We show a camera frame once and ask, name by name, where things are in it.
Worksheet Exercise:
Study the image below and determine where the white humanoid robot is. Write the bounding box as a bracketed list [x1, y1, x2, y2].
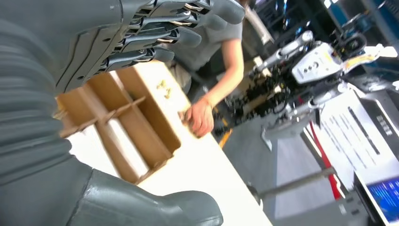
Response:
[254, 29, 399, 141]

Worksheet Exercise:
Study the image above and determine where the cardboard divider box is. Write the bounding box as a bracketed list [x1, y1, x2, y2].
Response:
[56, 65, 182, 185]

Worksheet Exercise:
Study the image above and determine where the grey kiosk stand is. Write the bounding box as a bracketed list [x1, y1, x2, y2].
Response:
[353, 169, 399, 226]

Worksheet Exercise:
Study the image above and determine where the person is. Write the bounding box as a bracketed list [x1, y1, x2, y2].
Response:
[165, 0, 247, 138]

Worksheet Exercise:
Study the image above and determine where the chrome stanchion post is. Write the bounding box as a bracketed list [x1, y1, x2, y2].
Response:
[246, 167, 339, 207]

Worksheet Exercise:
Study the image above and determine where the white key card stack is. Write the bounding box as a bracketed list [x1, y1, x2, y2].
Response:
[67, 124, 119, 178]
[107, 118, 150, 177]

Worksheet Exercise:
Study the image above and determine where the red floor tape line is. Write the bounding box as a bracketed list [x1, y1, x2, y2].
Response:
[307, 121, 343, 200]

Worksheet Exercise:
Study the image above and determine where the white printed sign board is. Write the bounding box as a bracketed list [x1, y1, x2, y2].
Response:
[307, 90, 399, 191]

